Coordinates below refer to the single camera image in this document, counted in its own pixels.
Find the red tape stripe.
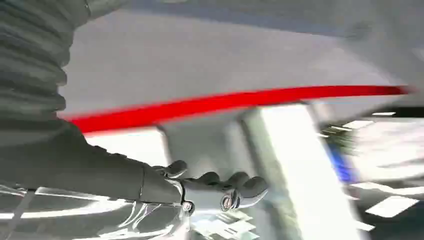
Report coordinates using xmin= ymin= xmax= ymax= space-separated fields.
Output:
xmin=64 ymin=85 xmax=412 ymax=134

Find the blue object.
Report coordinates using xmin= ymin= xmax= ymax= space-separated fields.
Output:
xmin=326 ymin=143 xmax=357 ymax=185

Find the ribbed grey right arm sleeve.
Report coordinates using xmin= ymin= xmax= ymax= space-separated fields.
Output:
xmin=0 ymin=0 xmax=128 ymax=137

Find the pale upright post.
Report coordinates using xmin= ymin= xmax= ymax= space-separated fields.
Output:
xmin=239 ymin=104 xmax=363 ymax=240

